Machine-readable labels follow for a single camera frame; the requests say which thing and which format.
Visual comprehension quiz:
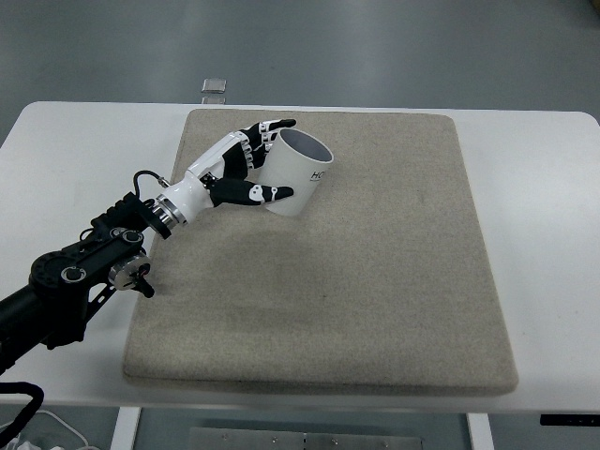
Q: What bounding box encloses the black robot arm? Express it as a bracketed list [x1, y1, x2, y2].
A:
[1, 189, 171, 370]

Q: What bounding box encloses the white cable on floor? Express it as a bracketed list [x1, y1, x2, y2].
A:
[13, 409, 102, 450]

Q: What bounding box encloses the grey metal base plate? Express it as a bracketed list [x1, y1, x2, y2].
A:
[187, 427, 423, 450]

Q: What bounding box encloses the upper metal floor plate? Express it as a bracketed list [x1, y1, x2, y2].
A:
[202, 78, 227, 94]

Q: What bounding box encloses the left white table leg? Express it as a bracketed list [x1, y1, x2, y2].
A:
[109, 407, 142, 450]

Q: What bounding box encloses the black sleeved cable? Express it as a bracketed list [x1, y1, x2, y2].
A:
[0, 382, 46, 440]

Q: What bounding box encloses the metal floor plate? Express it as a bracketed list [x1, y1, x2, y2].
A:
[202, 78, 227, 94]
[201, 96, 226, 105]

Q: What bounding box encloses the lower metal floor plate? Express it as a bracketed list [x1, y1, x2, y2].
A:
[201, 96, 226, 105]

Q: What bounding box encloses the black table control panel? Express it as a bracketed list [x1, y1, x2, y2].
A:
[540, 413, 600, 428]

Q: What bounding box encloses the right white table leg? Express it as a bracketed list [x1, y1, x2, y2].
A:
[466, 412, 495, 450]

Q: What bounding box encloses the white cup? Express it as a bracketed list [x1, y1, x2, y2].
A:
[258, 128, 334, 217]

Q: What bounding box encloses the beige felt mat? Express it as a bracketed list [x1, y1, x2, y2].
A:
[123, 112, 518, 397]

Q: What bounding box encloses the white table leg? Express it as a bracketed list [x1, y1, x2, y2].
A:
[466, 412, 495, 450]
[109, 407, 142, 450]

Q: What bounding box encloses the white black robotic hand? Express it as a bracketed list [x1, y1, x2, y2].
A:
[153, 119, 296, 229]

